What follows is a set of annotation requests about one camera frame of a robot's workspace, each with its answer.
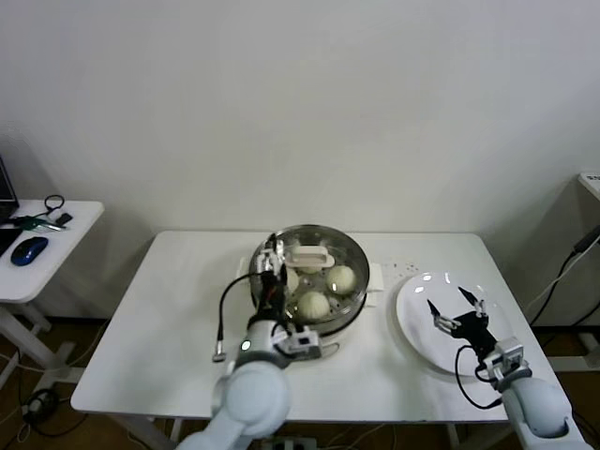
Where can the white power strip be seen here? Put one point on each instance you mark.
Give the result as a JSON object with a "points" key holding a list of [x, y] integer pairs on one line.
{"points": [[300, 443]]}

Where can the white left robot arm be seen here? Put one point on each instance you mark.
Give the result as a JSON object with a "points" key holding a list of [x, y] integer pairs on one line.
{"points": [[253, 398]]}

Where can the round glass pot lid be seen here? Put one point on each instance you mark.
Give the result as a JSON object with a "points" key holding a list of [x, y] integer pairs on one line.
{"points": [[309, 258]]}

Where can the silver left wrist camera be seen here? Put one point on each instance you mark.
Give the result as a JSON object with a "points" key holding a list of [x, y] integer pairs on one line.
{"points": [[302, 342]]}

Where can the black laptop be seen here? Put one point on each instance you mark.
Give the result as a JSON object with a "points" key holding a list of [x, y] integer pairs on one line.
{"points": [[5, 187]]}

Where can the small black device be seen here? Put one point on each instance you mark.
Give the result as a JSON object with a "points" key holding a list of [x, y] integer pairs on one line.
{"points": [[63, 218]]}

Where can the stainless steel steamer basket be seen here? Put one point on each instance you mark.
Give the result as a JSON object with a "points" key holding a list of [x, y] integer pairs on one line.
{"points": [[376, 276]]}

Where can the white cabinet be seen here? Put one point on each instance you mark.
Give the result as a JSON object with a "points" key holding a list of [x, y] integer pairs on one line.
{"points": [[589, 187]]}

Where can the cream electric cooker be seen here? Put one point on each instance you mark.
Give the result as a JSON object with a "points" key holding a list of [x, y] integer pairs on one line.
{"points": [[333, 337]]}

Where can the white steamed baozi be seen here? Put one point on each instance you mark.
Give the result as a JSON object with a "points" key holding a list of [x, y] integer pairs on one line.
{"points": [[307, 271], [313, 305], [341, 280], [291, 280]]}

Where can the grey pen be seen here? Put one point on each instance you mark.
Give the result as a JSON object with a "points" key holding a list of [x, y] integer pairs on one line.
{"points": [[55, 227]]}

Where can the blue computer mouse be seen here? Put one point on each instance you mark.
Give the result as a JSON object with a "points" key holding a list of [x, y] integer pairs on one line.
{"points": [[29, 250]]}

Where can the white side table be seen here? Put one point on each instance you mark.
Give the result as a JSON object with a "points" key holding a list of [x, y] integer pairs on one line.
{"points": [[77, 244]]}

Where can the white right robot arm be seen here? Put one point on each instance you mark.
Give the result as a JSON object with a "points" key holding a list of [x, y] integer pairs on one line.
{"points": [[544, 417]]}

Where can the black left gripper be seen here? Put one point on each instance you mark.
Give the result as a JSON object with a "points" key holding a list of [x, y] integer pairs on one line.
{"points": [[274, 297]]}

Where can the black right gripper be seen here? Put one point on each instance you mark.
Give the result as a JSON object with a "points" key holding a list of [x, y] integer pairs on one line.
{"points": [[478, 333]]}

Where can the white round plate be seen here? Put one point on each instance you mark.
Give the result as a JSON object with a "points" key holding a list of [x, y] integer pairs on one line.
{"points": [[424, 288]]}

